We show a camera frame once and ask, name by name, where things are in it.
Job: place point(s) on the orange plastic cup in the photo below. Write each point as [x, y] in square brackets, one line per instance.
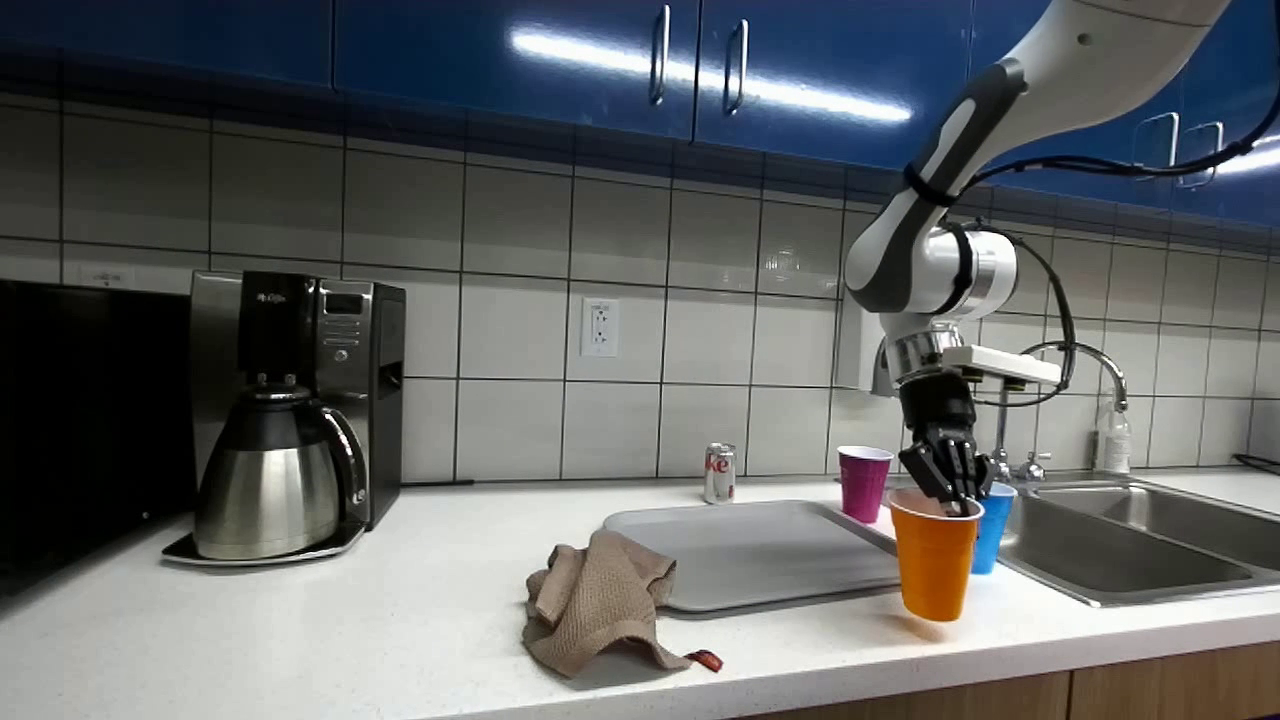
[935, 551]

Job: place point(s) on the stainless steel double sink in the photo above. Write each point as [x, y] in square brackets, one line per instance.
[1128, 541]

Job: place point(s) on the grey serving tray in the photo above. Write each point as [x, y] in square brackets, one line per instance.
[736, 557]

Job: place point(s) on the black steel coffee maker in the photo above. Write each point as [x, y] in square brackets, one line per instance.
[338, 342]

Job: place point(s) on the brown cloth towel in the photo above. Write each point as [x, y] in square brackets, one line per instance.
[601, 596]

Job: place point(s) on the purple plastic cup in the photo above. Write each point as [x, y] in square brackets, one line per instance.
[862, 480]

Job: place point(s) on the wooden lower cabinet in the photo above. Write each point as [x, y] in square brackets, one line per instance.
[1198, 686]

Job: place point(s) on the dish soap bottle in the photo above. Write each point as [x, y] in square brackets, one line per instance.
[1109, 441]

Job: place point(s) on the blue upper cabinets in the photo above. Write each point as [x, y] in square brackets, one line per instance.
[841, 83]

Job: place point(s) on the chrome gooseneck faucet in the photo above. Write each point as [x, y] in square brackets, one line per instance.
[1010, 397]

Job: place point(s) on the black microwave oven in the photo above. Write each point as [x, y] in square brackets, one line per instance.
[93, 421]

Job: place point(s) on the blue plastic cup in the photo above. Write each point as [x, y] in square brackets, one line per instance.
[991, 539]

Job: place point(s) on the steel coffee carafe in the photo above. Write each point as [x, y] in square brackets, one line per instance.
[284, 475]

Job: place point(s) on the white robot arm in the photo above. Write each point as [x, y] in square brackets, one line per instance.
[1076, 66]

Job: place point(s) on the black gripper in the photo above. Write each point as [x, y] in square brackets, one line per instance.
[940, 452]

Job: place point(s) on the white wall outlet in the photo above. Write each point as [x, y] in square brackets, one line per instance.
[597, 326]

